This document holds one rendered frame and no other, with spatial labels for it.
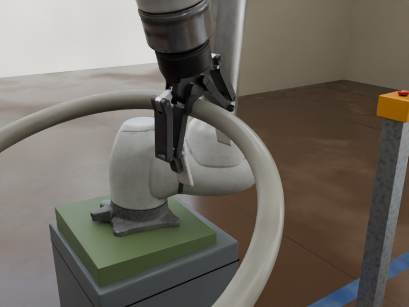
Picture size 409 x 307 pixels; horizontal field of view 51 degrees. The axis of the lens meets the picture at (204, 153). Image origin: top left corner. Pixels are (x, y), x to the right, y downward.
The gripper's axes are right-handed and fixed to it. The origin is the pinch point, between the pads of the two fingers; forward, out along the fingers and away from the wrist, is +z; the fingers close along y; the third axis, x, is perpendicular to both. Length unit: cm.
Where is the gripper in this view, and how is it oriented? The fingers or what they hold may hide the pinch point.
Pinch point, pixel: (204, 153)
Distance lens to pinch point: 71.0
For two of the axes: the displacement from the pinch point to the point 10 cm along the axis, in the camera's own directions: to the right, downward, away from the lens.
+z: 1.6, 7.4, 6.5
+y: -6.0, 6.0, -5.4
